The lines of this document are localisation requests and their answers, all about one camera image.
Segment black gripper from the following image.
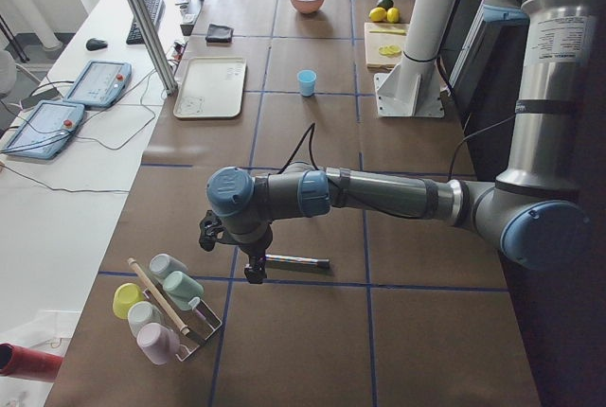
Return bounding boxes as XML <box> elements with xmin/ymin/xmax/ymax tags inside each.
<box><xmin>244</xmin><ymin>249</ymin><xmax>267</xmax><ymax>284</ymax></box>

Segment blue plastic cup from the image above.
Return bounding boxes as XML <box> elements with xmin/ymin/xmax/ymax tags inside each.
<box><xmin>296</xmin><ymin>69</ymin><xmax>317</xmax><ymax>97</ymax></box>

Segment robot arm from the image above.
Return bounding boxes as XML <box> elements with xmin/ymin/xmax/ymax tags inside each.
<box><xmin>199</xmin><ymin>0</ymin><xmax>605</xmax><ymax>284</ymax></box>

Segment mint green cup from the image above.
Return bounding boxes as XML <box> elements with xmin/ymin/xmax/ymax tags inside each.
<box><xmin>162</xmin><ymin>271</ymin><xmax>205</xmax><ymax>310</ymax></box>

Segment grey cup on rack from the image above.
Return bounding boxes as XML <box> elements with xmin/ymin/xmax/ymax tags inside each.
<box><xmin>149</xmin><ymin>253</ymin><xmax>188</xmax><ymax>282</ymax></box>

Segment lilac pink cup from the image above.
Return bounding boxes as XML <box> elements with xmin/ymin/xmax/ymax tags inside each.
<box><xmin>136</xmin><ymin>323</ymin><xmax>180</xmax><ymax>365</ymax></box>

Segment light grey cup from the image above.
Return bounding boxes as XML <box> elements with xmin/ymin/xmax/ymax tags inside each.
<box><xmin>127</xmin><ymin>301</ymin><xmax>165</xmax><ymax>338</ymax></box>

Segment yellow cup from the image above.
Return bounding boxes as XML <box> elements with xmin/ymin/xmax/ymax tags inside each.
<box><xmin>112</xmin><ymin>283</ymin><xmax>147</xmax><ymax>320</ymax></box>

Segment white spoon in rack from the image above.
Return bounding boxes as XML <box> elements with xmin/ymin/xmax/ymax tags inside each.
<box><xmin>188</xmin><ymin>296</ymin><xmax>208</xmax><ymax>325</ymax></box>

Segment wooden rolling stick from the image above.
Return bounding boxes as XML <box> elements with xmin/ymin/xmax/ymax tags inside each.
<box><xmin>127</xmin><ymin>257</ymin><xmax>190</xmax><ymax>336</ymax></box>

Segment beige bear tray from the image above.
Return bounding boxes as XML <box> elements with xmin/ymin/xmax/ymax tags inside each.
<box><xmin>173</xmin><ymin>57</ymin><xmax>246</xmax><ymax>119</ymax></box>

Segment grey folded cloth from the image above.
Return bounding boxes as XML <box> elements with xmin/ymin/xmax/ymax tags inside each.
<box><xmin>205</xmin><ymin>24</ymin><xmax>234</xmax><ymax>44</ymax></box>

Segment teach pendant far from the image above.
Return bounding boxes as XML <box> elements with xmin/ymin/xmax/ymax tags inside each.
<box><xmin>63</xmin><ymin>61</ymin><xmax>132</xmax><ymax>108</ymax></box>

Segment teach pendant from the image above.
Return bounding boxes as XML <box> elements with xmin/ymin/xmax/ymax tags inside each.
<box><xmin>63</xmin><ymin>61</ymin><xmax>132</xmax><ymax>108</ymax></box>
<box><xmin>1</xmin><ymin>100</ymin><xmax>85</xmax><ymax>160</ymax></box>

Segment red cylinder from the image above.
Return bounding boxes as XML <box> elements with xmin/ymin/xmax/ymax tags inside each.
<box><xmin>1</xmin><ymin>343</ymin><xmax>63</xmax><ymax>382</ymax></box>

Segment teach pendant near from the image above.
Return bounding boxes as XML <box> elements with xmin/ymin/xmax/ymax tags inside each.
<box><xmin>1</xmin><ymin>100</ymin><xmax>85</xmax><ymax>160</ymax></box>

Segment lemon slices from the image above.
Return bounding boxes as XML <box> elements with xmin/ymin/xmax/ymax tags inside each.
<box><xmin>378</xmin><ymin>44</ymin><xmax>401</xmax><ymax>58</ymax></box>

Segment wooden cutting board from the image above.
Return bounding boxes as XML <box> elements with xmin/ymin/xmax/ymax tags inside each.
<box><xmin>364</xmin><ymin>22</ymin><xmax>409</xmax><ymax>68</ymax></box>

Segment yellow knife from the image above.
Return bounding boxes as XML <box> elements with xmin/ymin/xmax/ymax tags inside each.
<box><xmin>368</xmin><ymin>28</ymin><xmax>407</xmax><ymax>36</ymax></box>

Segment black computer mouse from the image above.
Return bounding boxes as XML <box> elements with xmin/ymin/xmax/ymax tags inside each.
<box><xmin>85</xmin><ymin>38</ymin><xmax>108</xmax><ymax>51</ymax></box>

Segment black keyboard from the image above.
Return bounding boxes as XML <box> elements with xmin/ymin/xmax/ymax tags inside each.
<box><xmin>125</xmin><ymin>0</ymin><xmax>166</xmax><ymax>45</ymax></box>

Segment yellow lemon left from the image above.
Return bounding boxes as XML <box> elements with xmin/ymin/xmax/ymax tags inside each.
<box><xmin>368</xmin><ymin>7</ymin><xmax>387</xmax><ymax>23</ymax></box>

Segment yellow lemon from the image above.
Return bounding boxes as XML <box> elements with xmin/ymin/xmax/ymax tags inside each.
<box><xmin>385</xmin><ymin>7</ymin><xmax>401</xmax><ymax>24</ymax></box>
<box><xmin>368</xmin><ymin>7</ymin><xmax>387</xmax><ymax>23</ymax></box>

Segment yellow lemon right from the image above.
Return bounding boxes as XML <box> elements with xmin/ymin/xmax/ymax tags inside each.
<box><xmin>385</xmin><ymin>7</ymin><xmax>401</xmax><ymax>24</ymax></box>

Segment green lime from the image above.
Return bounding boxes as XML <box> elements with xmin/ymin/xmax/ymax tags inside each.
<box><xmin>376</xmin><ymin>0</ymin><xmax>394</xmax><ymax>10</ymax></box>

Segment white wire cup rack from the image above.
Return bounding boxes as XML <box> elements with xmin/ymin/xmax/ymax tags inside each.
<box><xmin>158</xmin><ymin>288</ymin><xmax>223</xmax><ymax>363</ymax></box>

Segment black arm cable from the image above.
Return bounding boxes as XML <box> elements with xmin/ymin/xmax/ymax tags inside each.
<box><xmin>277</xmin><ymin>122</ymin><xmax>318</xmax><ymax>176</ymax></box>

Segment white camera pole base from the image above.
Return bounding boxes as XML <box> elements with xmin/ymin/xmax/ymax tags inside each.
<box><xmin>374</xmin><ymin>0</ymin><xmax>455</xmax><ymax>118</ymax></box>

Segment aluminium frame post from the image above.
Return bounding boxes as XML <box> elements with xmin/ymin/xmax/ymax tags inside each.
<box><xmin>127</xmin><ymin>0</ymin><xmax>178</xmax><ymax>96</ymax></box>

